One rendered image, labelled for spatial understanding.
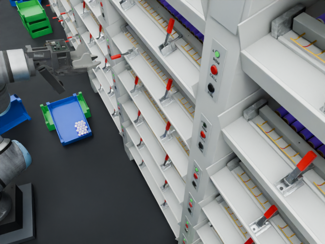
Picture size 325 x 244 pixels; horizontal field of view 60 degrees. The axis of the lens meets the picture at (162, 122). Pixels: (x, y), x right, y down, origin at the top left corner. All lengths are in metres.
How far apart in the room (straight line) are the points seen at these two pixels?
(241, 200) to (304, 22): 0.42
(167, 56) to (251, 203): 0.41
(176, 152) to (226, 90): 0.50
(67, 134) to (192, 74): 1.43
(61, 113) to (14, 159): 0.65
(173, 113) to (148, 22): 0.28
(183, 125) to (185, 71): 0.19
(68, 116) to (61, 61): 1.16
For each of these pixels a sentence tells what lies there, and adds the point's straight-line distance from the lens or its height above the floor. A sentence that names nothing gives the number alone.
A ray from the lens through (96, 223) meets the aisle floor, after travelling 1.66.
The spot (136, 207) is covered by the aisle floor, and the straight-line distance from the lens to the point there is 1.66.
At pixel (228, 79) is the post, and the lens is 0.50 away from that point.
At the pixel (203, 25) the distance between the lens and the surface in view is 0.54.
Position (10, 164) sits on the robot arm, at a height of 0.39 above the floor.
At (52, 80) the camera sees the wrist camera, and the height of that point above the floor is 0.94.
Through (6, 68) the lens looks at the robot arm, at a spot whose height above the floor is 1.04.
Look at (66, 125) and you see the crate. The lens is 2.02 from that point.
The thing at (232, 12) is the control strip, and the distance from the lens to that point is 0.45.
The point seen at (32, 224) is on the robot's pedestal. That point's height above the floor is 0.06.
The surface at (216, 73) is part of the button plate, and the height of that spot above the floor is 1.19.
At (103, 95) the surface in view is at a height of 0.14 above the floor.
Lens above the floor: 1.51
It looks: 49 degrees down
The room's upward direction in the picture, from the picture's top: straight up
